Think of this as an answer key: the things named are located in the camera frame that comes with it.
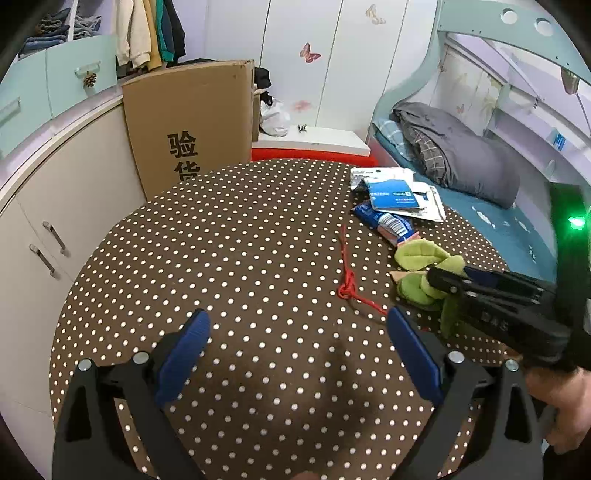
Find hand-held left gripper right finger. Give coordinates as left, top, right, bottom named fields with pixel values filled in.
left=386, top=307, right=544, bottom=480

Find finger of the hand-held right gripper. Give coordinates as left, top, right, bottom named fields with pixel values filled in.
left=464, top=266, right=556, bottom=297
left=426, top=268, right=573, bottom=368

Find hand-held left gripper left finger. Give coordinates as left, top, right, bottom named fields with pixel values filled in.
left=52, top=309, right=211, bottom=480

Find green plush toy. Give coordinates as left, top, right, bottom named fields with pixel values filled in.
left=394, top=239, right=468, bottom=339

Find person's right hand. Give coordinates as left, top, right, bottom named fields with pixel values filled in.
left=523, top=364, right=591, bottom=456

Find bunk bed with teal sheet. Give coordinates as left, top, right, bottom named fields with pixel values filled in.
left=367, top=0, right=591, bottom=289

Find blue booklet and papers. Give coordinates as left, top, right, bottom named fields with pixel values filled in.
left=376, top=182, right=448, bottom=223

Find blue striped packet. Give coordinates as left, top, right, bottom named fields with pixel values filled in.
left=350, top=202, right=420, bottom=246

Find blue white booklet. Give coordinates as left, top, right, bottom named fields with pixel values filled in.
left=366, top=180, right=428, bottom=213

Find brown dotted tablecloth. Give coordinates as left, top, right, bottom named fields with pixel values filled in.
left=48, top=158, right=514, bottom=480

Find grey duvet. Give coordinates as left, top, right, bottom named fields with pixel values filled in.
left=392, top=102, right=521, bottom=209

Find white plastic packaging bag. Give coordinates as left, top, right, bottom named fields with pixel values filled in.
left=349, top=167, right=416, bottom=193

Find blue checked pillow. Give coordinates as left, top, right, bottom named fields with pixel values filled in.
left=372, top=116, right=416, bottom=162

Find beige cabinet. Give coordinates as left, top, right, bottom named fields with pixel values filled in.
left=0, top=92, right=149, bottom=467

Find red step with white top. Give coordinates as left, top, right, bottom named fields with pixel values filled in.
left=250, top=127, right=377, bottom=168

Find brown cardboard box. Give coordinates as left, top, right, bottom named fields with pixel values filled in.
left=121, top=59, right=262, bottom=200

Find black cloth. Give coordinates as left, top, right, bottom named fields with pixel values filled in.
left=252, top=67, right=274, bottom=106

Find teal drawer unit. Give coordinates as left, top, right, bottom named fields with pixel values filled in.
left=0, top=34, right=119, bottom=158

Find mustard hanging garment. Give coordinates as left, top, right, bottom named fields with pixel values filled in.
left=142, top=0, right=163, bottom=73

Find cream hanging garment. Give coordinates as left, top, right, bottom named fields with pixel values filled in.
left=115, top=0, right=154, bottom=71

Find dark hanging garment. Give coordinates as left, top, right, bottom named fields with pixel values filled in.
left=161, top=0, right=187, bottom=64

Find teal hanging garment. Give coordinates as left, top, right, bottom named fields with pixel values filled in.
left=154, top=0, right=168, bottom=52

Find white open shelf unit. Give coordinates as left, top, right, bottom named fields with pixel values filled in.
left=14, top=0, right=117, bottom=61

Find folded jeans stack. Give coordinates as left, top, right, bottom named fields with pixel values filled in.
left=20, top=8, right=103, bottom=55

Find red string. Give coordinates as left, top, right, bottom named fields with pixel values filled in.
left=337, top=224, right=389, bottom=317

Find metal cabinet handle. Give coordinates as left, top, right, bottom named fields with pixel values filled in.
left=42, top=221, right=69, bottom=257
left=28, top=244, right=59, bottom=278

